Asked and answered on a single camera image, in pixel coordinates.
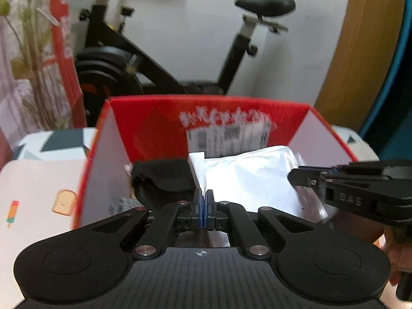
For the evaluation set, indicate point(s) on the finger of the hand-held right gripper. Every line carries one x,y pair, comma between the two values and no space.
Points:
363,169
305,177

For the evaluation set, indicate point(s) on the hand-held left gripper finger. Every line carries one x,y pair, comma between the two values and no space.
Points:
210,210
202,210

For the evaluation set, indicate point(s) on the blue and white soft pouch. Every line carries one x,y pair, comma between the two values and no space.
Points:
257,180

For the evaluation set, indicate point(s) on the black soft cloth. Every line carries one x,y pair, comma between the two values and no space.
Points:
161,177

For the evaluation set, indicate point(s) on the red cardboard box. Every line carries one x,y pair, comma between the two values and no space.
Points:
154,125

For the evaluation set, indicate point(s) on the person's right hand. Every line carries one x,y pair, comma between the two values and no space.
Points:
396,254

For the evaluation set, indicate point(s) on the blue curtain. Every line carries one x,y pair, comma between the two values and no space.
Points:
396,103

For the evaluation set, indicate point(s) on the wooden door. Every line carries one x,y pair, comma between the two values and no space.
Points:
360,54

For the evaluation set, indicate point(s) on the black exercise bike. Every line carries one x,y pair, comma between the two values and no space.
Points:
106,67

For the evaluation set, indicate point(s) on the red floral printed curtain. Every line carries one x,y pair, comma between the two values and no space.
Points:
32,70

